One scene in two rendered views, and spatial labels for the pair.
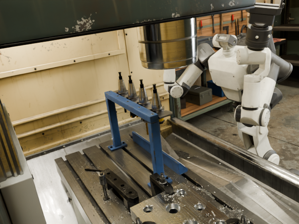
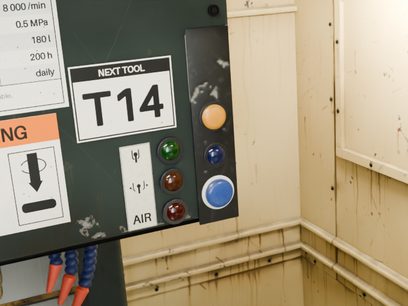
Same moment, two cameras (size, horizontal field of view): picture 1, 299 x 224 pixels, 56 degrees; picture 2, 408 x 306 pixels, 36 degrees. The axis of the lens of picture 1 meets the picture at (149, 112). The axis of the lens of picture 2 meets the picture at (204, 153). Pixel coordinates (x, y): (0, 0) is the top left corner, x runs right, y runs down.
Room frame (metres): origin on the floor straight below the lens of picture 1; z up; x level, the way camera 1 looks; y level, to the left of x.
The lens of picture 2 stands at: (1.20, -0.72, 1.84)
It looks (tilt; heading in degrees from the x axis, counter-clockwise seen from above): 16 degrees down; 97
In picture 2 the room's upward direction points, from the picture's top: 4 degrees counter-clockwise
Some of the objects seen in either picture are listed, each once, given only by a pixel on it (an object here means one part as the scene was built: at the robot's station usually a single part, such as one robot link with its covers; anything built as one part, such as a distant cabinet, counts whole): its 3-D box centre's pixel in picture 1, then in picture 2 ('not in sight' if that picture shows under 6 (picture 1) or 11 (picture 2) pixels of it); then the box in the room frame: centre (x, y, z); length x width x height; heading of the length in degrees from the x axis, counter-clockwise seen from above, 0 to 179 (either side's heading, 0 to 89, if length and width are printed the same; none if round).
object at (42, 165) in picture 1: (114, 176); not in sight; (1.36, 0.24, 0.75); 0.89 x 0.70 x 0.26; 118
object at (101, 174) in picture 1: (103, 186); not in sight; (0.97, 0.22, 0.96); 0.03 x 0.03 x 0.13
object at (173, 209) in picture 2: not in sight; (175, 211); (1.10, -0.14, 1.62); 0.02 x 0.01 x 0.02; 28
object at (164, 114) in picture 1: (164, 114); not in sight; (1.06, -0.06, 1.21); 0.07 x 0.05 x 0.01; 118
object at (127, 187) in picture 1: (119, 188); not in sight; (0.99, 0.16, 0.93); 0.26 x 0.05 x 0.06; 33
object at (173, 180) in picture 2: not in sight; (172, 181); (1.10, -0.14, 1.65); 0.02 x 0.01 x 0.02; 28
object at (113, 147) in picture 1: (113, 122); not in sight; (1.42, 0.20, 1.05); 0.10 x 0.05 x 0.30; 118
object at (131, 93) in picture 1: (131, 89); not in sight; (1.30, 0.07, 1.26); 0.04 x 0.04 x 0.07
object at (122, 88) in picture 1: (121, 85); not in sight; (1.40, 0.13, 1.26); 0.04 x 0.04 x 0.07
